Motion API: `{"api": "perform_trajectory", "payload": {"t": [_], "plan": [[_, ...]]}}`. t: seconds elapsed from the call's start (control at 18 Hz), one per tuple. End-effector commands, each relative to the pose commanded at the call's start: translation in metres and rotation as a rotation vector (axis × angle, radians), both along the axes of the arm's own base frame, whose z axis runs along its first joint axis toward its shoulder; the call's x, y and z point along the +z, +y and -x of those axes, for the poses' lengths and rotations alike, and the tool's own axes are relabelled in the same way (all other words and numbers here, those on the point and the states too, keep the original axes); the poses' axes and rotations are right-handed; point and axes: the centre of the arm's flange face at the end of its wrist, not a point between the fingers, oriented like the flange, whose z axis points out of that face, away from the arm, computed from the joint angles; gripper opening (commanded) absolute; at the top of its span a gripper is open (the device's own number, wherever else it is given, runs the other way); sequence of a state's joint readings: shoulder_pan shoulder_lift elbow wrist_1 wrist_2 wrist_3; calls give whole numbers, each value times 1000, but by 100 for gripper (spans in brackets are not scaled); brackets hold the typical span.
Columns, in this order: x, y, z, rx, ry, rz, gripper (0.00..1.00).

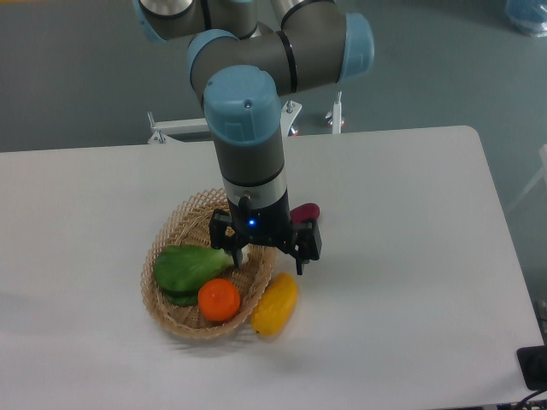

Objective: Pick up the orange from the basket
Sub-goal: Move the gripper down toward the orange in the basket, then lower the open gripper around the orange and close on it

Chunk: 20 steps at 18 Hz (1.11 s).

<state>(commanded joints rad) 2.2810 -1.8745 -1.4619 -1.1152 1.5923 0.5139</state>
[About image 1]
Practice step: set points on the green lettuce leaf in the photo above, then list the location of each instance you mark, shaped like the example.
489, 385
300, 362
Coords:
181, 271

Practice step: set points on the yellow mango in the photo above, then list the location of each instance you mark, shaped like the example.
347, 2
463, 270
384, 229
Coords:
276, 306

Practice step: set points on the white metal bracket post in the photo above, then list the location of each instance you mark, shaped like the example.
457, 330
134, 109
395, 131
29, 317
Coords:
334, 118

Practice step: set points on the dark red sweet potato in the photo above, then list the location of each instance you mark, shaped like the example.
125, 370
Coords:
306, 211

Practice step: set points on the black device at edge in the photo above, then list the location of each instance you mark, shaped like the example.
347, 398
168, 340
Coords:
532, 361

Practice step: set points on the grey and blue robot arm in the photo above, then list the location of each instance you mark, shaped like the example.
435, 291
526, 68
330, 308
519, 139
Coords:
239, 70

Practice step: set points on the orange fruit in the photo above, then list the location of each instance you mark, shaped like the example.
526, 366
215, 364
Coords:
218, 300

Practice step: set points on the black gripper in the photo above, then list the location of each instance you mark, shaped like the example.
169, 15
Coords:
270, 226

